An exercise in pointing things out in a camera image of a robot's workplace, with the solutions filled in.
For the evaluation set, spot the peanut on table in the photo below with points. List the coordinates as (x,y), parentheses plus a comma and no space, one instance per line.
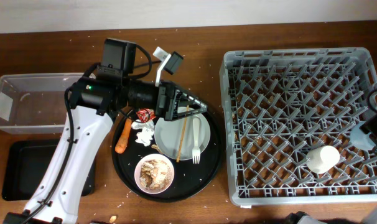
(113,219)

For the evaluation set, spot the round black tray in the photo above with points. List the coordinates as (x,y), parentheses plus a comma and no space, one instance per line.
(189,178)

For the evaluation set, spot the red snack wrapper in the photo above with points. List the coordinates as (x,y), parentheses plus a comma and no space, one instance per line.
(145,115)

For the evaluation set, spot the small blue bowl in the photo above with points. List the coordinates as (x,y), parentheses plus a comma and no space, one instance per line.
(360,137)

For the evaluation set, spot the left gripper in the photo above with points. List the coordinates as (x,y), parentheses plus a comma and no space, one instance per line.
(168,92)

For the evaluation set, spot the clear plastic bin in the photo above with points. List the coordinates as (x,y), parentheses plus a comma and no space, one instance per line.
(34,103)

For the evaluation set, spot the grey plastic dishwasher rack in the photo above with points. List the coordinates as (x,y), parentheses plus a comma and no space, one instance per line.
(281,104)

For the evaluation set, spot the wooden chopstick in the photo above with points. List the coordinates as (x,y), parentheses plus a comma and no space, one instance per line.
(181,140)

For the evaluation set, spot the orange carrot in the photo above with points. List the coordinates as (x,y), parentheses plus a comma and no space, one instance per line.
(122,143)

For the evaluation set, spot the white plastic fork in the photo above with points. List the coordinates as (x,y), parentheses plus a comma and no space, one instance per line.
(196,132)

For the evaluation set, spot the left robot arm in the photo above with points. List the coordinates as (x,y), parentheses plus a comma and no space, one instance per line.
(127,75)

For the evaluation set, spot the white paper cup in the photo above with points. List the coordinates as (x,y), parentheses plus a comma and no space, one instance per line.
(322,159)

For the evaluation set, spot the black rectangular tray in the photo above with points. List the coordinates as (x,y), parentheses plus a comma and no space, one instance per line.
(26,166)

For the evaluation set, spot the white tissue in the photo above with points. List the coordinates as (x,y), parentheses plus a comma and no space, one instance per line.
(146,132)

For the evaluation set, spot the grey round plate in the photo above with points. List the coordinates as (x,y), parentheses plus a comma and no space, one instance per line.
(168,134)

